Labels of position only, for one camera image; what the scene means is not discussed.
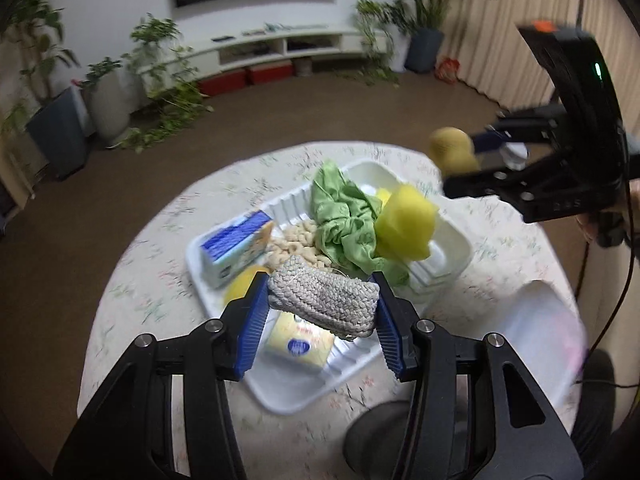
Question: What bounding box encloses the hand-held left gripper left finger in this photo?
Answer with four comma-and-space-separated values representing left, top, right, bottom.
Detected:
52, 271, 273, 480

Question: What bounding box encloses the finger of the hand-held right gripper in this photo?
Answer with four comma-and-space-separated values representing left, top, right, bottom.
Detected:
442, 152, 623, 224
470, 105, 566, 153

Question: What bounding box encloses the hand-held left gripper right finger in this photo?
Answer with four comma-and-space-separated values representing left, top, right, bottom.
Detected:
371, 271, 586, 480

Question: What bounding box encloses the round yellow sponge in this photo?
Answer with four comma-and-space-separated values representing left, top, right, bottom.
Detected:
223, 265, 271, 306

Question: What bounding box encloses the yellow tissue packet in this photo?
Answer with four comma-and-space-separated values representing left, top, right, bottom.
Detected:
263, 310, 337, 373

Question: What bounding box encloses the grey knitted cloth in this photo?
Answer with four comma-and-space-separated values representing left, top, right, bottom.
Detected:
267, 255, 382, 341

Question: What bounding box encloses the pale yellow round puff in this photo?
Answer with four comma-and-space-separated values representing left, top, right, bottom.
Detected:
428, 127, 482, 176

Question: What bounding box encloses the blue and white tissue packet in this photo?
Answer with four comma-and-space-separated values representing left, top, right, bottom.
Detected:
200, 211, 276, 291

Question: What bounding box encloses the white plastic tray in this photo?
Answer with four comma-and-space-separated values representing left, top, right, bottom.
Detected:
186, 159, 475, 416

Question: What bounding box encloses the beige knotted cord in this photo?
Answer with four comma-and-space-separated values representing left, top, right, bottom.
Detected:
262, 219, 333, 273

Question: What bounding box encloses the rectangular yellow sponge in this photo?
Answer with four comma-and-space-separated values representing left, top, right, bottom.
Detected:
374, 185, 441, 262

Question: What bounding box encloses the green cloth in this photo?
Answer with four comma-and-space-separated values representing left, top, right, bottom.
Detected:
310, 160, 412, 288

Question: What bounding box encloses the person's right hand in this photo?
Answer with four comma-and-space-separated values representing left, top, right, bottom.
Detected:
575, 210, 603, 246

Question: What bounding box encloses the beige curtain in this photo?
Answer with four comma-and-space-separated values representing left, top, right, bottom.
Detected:
432, 0, 640, 126

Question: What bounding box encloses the red bag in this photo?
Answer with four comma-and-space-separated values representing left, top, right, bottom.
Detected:
435, 56, 461, 83

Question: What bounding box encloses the large-leaf plant in dark pot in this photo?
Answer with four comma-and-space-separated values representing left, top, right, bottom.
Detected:
380, 0, 496, 73

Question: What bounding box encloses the white translucent container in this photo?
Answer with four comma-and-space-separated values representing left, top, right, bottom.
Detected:
500, 280, 590, 403

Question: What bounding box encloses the thin-stemmed trailing plant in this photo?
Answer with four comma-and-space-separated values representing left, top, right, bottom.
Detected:
332, 0, 401, 86

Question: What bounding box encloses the person's dark clothing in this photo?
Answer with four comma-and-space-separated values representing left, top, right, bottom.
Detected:
570, 350, 640, 480

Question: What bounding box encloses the trailing green plant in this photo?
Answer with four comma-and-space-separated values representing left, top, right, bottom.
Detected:
107, 14, 216, 153

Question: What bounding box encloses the red storage box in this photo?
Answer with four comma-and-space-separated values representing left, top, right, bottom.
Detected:
197, 70, 249, 97
246, 60, 294, 86

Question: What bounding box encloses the plant in white ribbed pot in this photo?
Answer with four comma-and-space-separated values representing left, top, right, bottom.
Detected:
80, 57, 131, 143

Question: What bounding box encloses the tall plant in dark pot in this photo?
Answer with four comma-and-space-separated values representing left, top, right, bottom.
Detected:
0, 0, 91, 181

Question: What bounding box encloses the white television console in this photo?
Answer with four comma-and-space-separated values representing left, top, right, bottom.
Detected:
135, 24, 396, 83

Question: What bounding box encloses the black cable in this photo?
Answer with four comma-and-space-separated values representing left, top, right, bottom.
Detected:
575, 230, 640, 391

